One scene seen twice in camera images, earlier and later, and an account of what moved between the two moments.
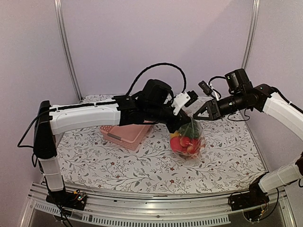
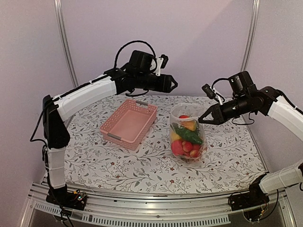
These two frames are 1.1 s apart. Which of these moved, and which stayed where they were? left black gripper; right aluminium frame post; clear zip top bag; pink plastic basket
Moved: clear zip top bag; left black gripper
Stayed: pink plastic basket; right aluminium frame post
